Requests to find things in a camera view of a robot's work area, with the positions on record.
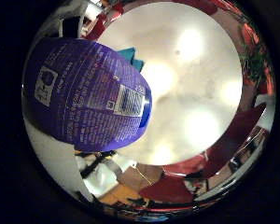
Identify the purple plastic packet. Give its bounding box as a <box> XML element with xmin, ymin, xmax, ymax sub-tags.
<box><xmin>21</xmin><ymin>36</ymin><xmax>153</xmax><ymax>202</ymax></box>

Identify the teal cloth with white stripes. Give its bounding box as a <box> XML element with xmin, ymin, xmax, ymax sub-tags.
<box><xmin>117</xmin><ymin>47</ymin><xmax>146</xmax><ymax>73</ymax></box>

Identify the wooden panel with black grid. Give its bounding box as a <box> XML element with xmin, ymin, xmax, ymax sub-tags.
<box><xmin>97</xmin><ymin>183</ymin><xmax>142</xmax><ymax>207</ymax></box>

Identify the green plant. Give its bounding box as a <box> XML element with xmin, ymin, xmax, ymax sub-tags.
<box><xmin>242</xmin><ymin>46</ymin><xmax>268</xmax><ymax>84</ymax></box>

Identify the red upholstered seat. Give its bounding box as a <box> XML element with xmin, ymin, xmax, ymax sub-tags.
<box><xmin>138</xmin><ymin>175</ymin><xmax>195</xmax><ymax>204</ymax></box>

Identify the thick black cable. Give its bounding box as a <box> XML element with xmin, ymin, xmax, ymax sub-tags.
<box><xmin>78</xmin><ymin>150</ymin><xmax>117</xmax><ymax>180</ymax></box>

